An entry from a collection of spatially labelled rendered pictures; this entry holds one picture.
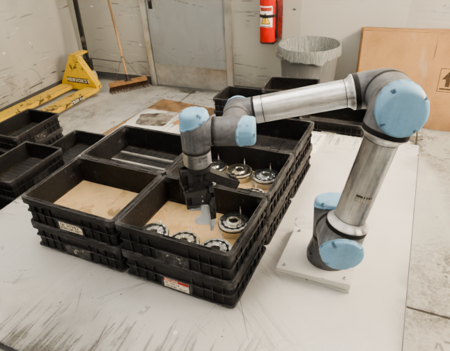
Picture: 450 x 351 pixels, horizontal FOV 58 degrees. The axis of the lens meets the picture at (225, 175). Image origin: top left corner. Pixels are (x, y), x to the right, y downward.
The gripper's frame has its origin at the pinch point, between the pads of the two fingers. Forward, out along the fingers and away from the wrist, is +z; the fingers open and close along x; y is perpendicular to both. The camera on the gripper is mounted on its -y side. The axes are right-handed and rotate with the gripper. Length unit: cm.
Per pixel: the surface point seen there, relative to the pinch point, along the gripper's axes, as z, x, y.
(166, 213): 11.8, -24.4, 9.6
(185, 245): 2.3, 5.1, 9.3
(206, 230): 11.8, -9.8, -0.8
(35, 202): 2, -35, 51
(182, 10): 7, -358, -83
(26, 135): 38, -176, 72
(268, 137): 12, -62, -47
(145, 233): 2.2, -4.5, 19.1
